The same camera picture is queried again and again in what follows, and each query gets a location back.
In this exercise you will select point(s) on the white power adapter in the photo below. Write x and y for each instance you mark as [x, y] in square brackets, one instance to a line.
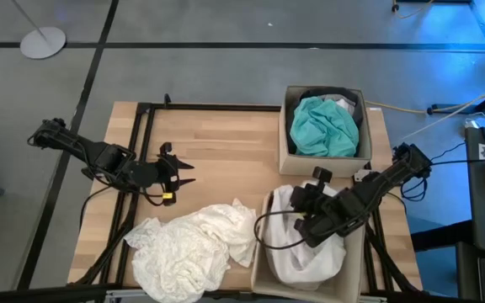
[472, 123]

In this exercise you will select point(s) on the thin grey stand pole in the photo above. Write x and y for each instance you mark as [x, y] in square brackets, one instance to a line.
[30, 19]

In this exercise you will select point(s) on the black aluminium table frame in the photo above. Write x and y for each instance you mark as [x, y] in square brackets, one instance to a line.
[209, 107]

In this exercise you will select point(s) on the white lace garment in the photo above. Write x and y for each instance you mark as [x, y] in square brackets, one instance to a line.
[183, 252]

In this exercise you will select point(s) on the black horizontal beam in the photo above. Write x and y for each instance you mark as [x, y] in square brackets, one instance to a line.
[36, 294]

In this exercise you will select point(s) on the black floor beam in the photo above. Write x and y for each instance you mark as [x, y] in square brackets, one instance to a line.
[440, 235]

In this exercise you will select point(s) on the beige fabric storage box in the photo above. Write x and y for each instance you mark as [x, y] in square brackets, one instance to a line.
[322, 165]
[352, 269]

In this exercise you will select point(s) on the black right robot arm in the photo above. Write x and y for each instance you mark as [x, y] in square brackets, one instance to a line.
[385, 181]

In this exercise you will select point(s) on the silver metal bracket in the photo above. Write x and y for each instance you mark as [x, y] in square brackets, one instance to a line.
[375, 299]
[120, 296]

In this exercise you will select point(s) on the dark grey garment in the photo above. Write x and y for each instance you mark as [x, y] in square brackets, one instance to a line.
[331, 91]

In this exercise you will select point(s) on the smooth white garment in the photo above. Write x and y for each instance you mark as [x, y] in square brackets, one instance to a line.
[301, 265]

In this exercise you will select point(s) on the round grey stand base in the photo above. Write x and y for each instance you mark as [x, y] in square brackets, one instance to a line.
[42, 43]

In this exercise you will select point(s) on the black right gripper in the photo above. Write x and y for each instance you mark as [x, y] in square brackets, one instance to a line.
[326, 214]

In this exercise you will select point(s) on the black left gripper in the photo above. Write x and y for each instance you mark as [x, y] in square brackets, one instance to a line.
[154, 174]

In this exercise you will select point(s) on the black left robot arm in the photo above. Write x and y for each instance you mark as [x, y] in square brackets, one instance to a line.
[99, 153]

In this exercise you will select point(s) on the teal garment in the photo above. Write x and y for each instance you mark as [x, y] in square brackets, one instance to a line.
[322, 130]

